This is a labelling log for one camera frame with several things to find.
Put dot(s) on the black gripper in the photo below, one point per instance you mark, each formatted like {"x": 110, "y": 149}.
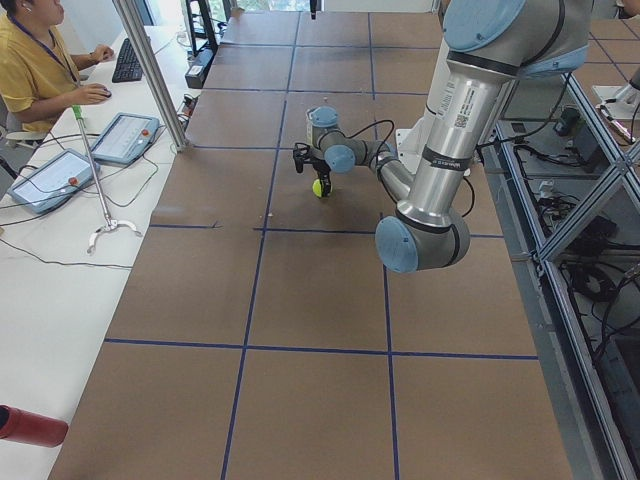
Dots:
{"x": 320, "y": 173}

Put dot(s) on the yellow Wilson tennis ball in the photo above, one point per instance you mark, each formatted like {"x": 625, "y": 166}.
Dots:
{"x": 317, "y": 188}

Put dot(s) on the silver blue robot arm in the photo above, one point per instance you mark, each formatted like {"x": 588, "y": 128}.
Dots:
{"x": 487, "y": 44}

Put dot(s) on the clear tennis ball can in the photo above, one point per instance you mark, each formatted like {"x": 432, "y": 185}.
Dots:
{"x": 311, "y": 128}

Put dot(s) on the far teach pendant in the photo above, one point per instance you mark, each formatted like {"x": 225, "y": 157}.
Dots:
{"x": 125, "y": 139}

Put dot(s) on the teach pendant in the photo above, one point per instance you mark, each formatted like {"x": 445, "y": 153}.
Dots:
{"x": 54, "y": 183}
{"x": 125, "y": 139}

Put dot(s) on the black keyboard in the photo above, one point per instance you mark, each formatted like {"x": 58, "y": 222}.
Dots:
{"x": 128, "y": 67}

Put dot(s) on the near teach pendant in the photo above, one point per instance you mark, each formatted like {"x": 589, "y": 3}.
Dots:
{"x": 54, "y": 183}

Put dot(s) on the person in yellow shirt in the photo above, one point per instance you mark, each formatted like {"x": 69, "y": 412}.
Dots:
{"x": 40, "y": 79}

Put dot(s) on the red bottle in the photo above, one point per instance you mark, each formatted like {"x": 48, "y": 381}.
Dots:
{"x": 30, "y": 428}

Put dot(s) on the aluminium frame post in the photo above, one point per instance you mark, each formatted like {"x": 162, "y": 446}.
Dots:
{"x": 134, "y": 28}

